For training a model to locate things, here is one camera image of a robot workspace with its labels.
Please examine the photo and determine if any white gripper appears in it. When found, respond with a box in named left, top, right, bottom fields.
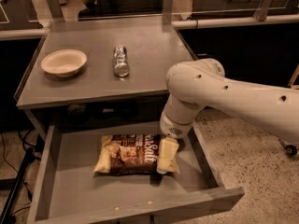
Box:
left=156, top=94, right=203, bottom=175

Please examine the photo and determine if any brown chip bag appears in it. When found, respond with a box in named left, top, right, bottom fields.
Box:
left=93, top=134, right=166, bottom=175

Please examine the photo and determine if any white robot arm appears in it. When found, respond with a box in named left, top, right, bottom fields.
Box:
left=160, top=59, right=299, bottom=156

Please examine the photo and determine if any grey counter cabinet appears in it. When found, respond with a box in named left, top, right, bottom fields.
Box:
left=17, top=27, right=195, bottom=137

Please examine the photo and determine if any open grey top drawer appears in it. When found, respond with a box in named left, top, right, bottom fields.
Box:
left=27, top=121, right=244, bottom=224

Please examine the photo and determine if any silver drink can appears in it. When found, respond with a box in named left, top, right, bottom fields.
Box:
left=113, top=45, right=130, bottom=77

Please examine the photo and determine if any wheeled cart base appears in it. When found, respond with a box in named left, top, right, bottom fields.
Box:
left=278, top=139, right=298, bottom=157

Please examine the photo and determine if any white paper bowl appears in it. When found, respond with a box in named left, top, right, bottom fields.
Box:
left=41, top=49, right=87, bottom=77

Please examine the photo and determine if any black floor pole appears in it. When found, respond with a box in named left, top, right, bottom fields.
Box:
left=0, top=147, right=34, bottom=224

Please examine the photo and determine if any person in dark clothes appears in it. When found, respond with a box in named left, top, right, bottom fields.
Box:
left=78, top=0, right=163, bottom=19

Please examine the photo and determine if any black floor cable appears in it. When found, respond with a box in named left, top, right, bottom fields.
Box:
left=0, top=131, right=34, bottom=203

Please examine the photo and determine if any white horizontal rail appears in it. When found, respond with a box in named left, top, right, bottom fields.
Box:
left=0, top=14, right=299, bottom=40

